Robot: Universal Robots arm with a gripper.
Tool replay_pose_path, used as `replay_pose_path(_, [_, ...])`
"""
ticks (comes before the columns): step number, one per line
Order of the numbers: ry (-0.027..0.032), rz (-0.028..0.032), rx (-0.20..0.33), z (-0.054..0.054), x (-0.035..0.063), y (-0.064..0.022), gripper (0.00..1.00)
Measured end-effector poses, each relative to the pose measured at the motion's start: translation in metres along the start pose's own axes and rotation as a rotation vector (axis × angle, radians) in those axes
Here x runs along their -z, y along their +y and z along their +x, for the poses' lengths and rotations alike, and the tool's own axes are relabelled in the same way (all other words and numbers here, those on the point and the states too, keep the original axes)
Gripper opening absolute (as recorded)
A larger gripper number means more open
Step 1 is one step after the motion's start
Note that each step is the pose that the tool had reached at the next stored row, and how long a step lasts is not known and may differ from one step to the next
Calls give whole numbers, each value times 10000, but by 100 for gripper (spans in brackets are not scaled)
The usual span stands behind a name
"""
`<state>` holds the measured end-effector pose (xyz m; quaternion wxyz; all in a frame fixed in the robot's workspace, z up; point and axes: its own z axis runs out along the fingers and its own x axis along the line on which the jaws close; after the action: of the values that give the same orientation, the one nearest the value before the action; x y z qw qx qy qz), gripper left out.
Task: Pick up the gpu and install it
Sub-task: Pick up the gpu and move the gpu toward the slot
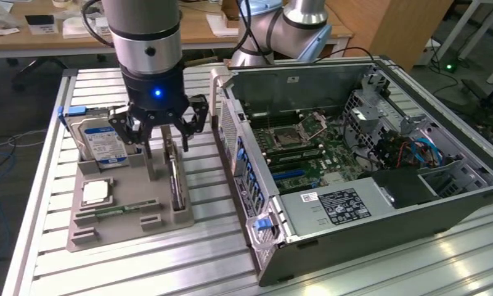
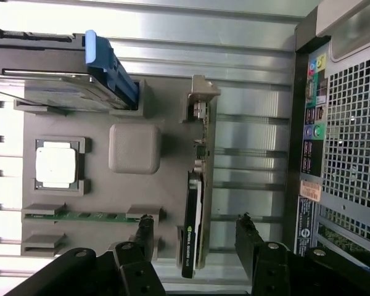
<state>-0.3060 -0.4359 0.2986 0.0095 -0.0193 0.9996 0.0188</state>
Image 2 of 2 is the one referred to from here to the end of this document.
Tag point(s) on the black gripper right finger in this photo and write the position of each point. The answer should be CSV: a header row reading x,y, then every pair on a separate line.
x,y
271,271

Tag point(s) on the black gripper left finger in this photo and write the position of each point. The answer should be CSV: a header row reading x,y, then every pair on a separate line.
x,y
132,277

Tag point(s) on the green RAM stick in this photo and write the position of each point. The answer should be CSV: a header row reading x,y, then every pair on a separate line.
x,y
89,216

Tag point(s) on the grey parts rack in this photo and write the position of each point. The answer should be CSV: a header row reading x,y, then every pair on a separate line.
x,y
126,191

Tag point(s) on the orange case label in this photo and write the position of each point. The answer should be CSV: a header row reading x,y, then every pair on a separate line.
x,y
309,189

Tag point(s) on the grey square rack block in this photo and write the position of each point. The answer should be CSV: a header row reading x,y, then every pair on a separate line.
x,y
134,149

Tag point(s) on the silver CPU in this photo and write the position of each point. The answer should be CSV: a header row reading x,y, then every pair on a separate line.
x,y
57,165

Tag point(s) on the grey PC case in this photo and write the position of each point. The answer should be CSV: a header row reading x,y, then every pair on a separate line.
x,y
351,123

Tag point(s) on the hard disk with blue caddy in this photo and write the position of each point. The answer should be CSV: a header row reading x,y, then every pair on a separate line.
x,y
105,61

